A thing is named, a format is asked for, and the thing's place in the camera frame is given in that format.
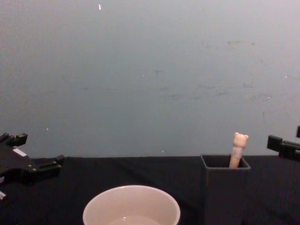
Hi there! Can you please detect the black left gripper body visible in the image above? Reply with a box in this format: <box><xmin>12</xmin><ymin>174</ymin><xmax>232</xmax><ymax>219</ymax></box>
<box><xmin>0</xmin><ymin>141</ymin><xmax>36</xmax><ymax>186</ymax></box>

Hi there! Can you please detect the cream bear-topped pen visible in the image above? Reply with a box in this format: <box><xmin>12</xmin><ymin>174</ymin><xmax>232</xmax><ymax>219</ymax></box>
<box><xmin>228</xmin><ymin>132</ymin><xmax>250</xmax><ymax>169</ymax></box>

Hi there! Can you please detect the black square pen holder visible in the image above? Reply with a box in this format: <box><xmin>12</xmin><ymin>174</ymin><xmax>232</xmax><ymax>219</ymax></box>
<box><xmin>200</xmin><ymin>154</ymin><xmax>252</xmax><ymax>225</ymax></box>

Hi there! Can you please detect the black table cloth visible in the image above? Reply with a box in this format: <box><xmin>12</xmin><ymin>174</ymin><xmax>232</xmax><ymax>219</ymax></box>
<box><xmin>0</xmin><ymin>154</ymin><xmax>300</xmax><ymax>225</ymax></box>

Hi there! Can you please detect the white round cup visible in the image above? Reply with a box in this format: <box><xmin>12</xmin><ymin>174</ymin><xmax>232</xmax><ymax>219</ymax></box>
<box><xmin>82</xmin><ymin>185</ymin><xmax>181</xmax><ymax>225</ymax></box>

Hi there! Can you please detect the plain pale wall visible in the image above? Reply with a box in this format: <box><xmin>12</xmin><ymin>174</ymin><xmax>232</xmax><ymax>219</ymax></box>
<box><xmin>0</xmin><ymin>0</ymin><xmax>300</xmax><ymax>159</ymax></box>

